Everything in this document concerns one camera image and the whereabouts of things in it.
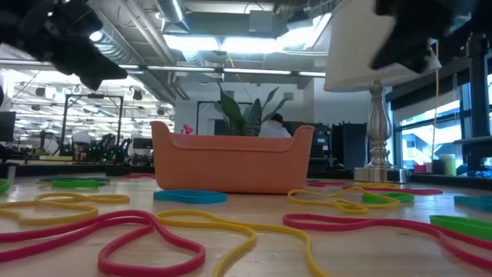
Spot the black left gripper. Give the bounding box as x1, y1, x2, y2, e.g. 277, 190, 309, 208
0, 0, 128, 92

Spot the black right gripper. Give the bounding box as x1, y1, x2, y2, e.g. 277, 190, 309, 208
371, 0, 474, 74

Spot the blue rubber band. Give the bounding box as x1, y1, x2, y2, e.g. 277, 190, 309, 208
153, 189, 228, 205
37, 176, 111, 184
453, 194, 492, 213

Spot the long red rubber band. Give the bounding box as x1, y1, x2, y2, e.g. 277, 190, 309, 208
341, 186, 444, 196
283, 213, 492, 270
0, 209, 207, 277

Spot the long yellow rubber band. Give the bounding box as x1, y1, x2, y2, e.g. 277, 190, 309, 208
155, 209, 331, 277
287, 186, 401, 215

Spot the orange plastic bin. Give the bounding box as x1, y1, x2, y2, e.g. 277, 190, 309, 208
149, 120, 315, 195

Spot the white shade table lamp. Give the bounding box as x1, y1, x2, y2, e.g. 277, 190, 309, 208
324, 0, 443, 184

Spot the black pillar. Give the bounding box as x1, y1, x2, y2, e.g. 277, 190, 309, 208
466, 32, 492, 172

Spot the black background monitor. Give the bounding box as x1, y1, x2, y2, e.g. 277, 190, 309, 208
0, 111, 17, 142

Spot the black cabinet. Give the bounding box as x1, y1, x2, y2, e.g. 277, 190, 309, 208
331, 122, 369, 171

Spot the yellow-green cup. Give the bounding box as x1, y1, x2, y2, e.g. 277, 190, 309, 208
438, 153, 458, 177

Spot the black equipment rack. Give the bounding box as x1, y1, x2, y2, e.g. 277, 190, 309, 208
302, 122, 332, 179

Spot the potted snake plant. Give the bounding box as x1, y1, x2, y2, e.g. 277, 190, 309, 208
214, 82, 290, 138

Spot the grey ceiling box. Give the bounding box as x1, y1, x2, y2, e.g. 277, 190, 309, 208
248, 9, 275, 34

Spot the linear ceiling light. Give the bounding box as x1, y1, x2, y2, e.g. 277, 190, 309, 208
117, 64, 327, 78

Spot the person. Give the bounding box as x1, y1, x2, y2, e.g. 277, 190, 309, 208
258, 113, 293, 139

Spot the black gantry frame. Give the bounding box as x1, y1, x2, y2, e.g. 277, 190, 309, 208
61, 93, 125, 157

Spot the silver ventilation duct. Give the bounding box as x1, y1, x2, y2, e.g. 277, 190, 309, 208
155, 0, 192, 34

